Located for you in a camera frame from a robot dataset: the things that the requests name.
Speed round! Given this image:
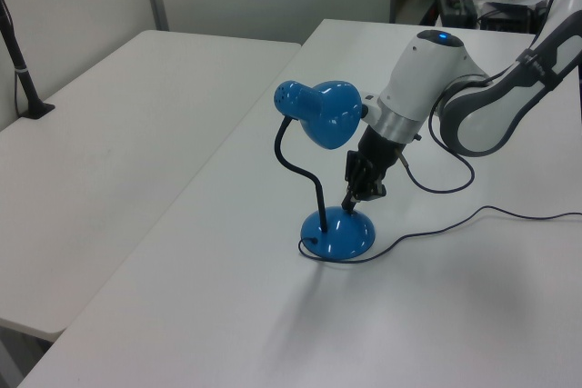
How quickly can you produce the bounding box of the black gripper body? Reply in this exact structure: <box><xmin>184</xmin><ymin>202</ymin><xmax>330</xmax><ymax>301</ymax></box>
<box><xmin>344</xmin><ymin>125</ymin><xmax>403</xmax><ymax>203</ymax></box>

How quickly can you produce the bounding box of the blue desk lamp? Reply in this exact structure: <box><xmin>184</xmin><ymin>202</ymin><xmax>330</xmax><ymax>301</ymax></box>
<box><xmin>273</xmin><ymin>79</ymin><xmax>378</xmax><ymax>263</ymax></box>

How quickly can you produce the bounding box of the black tool case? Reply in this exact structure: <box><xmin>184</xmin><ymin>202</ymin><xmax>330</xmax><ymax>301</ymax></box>
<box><xmin>436</xmin><ymin>0</ymin><xmax>480</xmax><ymax>30</ymax></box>

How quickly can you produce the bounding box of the black low box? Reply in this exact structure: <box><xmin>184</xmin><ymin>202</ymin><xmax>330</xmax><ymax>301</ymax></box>
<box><xmin>477</xmin><ymin>6</ymin><xmax>545</xmax><ymax>35</ymax></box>

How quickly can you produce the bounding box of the black clamped pole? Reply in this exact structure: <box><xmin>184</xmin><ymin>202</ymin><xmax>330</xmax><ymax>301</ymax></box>
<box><xmin>0</xmin><ymin>0</ymin><xmax>57</xmax><ymax>121</ymax></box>

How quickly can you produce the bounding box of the black lamp power cable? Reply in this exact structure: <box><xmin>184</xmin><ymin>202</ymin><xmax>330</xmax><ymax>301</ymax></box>
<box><xmin>296</xmin><ymin>205</ymin><xmax>582</xmax><ymax>266</ymax></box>

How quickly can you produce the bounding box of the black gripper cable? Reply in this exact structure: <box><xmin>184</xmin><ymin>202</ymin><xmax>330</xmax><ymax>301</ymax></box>
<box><xmin>396</xmin><ymin>87</ymin><xmax>477</xmax><ymax>194</ymax></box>

